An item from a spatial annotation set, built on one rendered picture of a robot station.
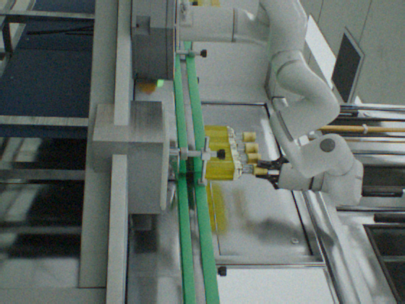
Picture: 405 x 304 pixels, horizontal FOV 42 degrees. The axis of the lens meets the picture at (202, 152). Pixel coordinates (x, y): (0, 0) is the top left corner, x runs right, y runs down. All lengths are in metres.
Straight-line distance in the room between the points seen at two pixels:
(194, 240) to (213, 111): 0.95
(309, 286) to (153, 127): 0.65
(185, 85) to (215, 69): 6.39
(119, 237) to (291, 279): 0.59
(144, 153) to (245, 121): 1.03
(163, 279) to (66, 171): 0.56
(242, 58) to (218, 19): 6.71
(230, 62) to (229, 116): 5.97
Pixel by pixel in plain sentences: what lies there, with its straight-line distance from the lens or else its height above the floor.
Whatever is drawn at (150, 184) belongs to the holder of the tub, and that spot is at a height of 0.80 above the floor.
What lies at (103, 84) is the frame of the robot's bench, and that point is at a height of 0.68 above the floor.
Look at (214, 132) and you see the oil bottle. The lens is 1.76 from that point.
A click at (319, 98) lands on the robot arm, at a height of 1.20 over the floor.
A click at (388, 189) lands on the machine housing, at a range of 2.01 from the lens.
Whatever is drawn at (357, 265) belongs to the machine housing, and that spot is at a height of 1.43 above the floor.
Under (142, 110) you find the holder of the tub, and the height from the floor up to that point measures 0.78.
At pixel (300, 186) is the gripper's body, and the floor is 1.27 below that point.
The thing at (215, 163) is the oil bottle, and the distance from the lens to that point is 1.63.
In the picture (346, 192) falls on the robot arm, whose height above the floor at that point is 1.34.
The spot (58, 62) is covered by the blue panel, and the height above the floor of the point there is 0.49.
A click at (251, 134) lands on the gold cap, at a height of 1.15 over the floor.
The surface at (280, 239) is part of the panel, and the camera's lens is 1.65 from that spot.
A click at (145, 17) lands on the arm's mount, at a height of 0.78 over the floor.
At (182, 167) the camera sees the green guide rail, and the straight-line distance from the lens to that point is 1.55.
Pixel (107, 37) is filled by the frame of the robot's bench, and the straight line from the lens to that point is 1.40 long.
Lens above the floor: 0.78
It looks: 7 degrees up
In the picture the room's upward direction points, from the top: 91 degrees clockwise
